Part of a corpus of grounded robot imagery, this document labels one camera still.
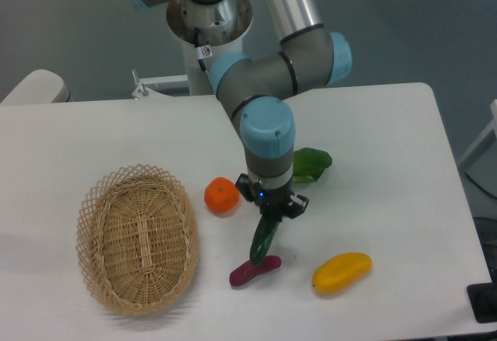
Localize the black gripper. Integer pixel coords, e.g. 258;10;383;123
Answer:
235;174;309;221

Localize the green cucumber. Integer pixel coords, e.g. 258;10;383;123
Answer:
249;213;281;266

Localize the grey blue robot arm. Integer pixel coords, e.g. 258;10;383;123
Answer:
131;0;352;220

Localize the green bok choy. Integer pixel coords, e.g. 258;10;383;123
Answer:
293;148;333;183

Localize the orange tangerine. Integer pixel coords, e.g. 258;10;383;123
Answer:
203;177;240;217

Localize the purple sweet potato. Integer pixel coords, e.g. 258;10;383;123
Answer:
229;256;282;287

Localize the yellow mango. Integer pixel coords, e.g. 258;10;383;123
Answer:
312;252;373;295

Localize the woven wicker basket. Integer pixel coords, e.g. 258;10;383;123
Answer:
76;164;200;315

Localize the white furniture leg right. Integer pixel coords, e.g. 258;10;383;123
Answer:
457;100;496;172

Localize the black device at edge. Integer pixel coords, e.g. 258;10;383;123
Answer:
467;283;496;324

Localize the white chair backrest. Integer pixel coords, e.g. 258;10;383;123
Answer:
1;69;71;106

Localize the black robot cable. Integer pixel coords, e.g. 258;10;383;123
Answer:
193;26;213;73

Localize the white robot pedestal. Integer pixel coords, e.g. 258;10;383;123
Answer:
130;0;254;99

